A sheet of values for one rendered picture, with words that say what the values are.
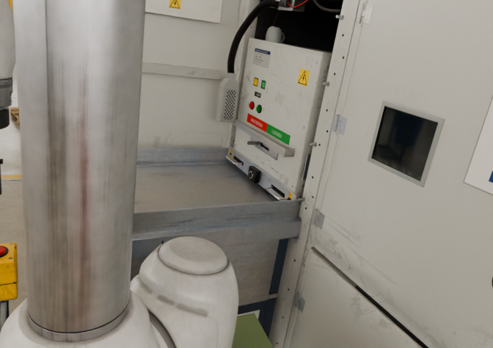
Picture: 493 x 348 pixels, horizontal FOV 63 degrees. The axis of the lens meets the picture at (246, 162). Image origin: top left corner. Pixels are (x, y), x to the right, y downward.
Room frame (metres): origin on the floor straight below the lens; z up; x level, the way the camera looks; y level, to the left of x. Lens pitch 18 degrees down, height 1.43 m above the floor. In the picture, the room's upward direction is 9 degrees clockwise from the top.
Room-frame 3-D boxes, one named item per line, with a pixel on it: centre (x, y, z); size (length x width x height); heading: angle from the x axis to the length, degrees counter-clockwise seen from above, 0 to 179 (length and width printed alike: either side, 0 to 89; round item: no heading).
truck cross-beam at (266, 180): (1.50, -0.07, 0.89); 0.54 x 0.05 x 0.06; 30
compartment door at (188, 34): (1.69, 0.40, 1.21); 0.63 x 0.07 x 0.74; 114
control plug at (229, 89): (1.64, 0.11, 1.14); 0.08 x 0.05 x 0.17; 120
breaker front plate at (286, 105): (1.49, -0.05, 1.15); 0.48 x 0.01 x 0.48; 30
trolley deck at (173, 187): (1.33, 0.24, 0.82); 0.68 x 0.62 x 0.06; 120
